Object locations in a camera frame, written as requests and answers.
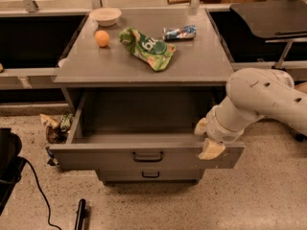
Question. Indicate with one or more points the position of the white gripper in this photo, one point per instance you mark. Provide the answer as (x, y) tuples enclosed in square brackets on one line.
[(218, 129)]

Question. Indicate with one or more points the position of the grey top drawer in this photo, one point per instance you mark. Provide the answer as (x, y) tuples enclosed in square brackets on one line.
[(140, 129)]

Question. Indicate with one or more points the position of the grey drawer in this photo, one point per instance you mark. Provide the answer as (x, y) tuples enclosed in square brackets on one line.
[(108, 176), (140, 129)]

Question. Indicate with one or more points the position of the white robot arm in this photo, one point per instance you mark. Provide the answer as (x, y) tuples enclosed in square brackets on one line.
[(251, 95)]

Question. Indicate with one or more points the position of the grey drawer cabinet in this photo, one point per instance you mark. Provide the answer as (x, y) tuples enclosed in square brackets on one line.
[(198, 65)]

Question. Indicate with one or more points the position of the grey bottom drawer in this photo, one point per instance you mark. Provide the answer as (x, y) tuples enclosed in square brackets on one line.
[(108, 176)]

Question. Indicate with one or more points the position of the green chip bag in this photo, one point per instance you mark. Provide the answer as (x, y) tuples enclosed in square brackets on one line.
[(155, 52)]

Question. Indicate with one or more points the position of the blue white soda can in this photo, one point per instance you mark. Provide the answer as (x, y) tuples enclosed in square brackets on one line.
[(182, 33)]

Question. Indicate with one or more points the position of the wooden stick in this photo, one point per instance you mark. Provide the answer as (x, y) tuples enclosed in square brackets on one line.
[(172, 2)]

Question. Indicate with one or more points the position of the orange fruit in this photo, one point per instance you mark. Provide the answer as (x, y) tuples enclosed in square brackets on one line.
[(102, 38)]

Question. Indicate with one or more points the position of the snack bag pile on floor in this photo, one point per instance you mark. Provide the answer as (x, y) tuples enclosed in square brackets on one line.
[(57, 131)]

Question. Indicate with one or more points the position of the blue snack bag on floor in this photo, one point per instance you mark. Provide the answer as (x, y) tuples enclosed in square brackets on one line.
[(52, 160)]

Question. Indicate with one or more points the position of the white bowl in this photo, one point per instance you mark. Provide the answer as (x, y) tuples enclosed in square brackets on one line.
[(105, 16)]

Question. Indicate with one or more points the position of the black device at left edge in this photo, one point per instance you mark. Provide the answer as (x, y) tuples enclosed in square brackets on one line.
[(11, 165)]

